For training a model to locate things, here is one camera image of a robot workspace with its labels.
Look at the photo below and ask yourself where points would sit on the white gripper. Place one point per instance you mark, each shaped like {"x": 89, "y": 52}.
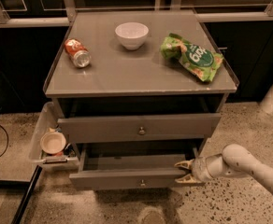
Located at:
{"x": 199, "y": 170}

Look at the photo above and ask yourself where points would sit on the grey drawer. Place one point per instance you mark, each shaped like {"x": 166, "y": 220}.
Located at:
{"x": 139, "y": 128}
{"x": 146, "y": 168}

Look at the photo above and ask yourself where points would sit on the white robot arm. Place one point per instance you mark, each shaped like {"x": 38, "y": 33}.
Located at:
{"x": 247, "y": 149}

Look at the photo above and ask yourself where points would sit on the grey top drawer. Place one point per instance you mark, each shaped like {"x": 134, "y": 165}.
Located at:
{"x": 139, "y": 128}

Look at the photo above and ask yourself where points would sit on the grey drawer cabinet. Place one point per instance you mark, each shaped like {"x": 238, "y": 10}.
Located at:
{"x": 140, "y": 82}

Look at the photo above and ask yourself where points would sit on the green chip bag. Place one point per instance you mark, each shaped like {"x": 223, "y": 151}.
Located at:
{"x": 199, "y": 61}

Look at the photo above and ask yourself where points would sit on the small white bowl in bin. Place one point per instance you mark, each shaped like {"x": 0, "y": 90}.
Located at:
{"x": 52, "y": 142}

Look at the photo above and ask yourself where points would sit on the white ceramic bowl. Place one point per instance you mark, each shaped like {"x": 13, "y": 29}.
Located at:
{"x": 132, "y": 35}

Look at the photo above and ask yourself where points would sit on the orange soda can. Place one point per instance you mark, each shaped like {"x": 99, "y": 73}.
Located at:
{"x": 77, "y": 53}

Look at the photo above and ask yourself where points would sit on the black floor rail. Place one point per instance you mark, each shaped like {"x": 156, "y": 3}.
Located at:
{"x": 27, "y": 195}

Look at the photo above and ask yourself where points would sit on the metal railing frame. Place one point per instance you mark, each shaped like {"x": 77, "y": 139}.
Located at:
{"x": 27, "y": 19}

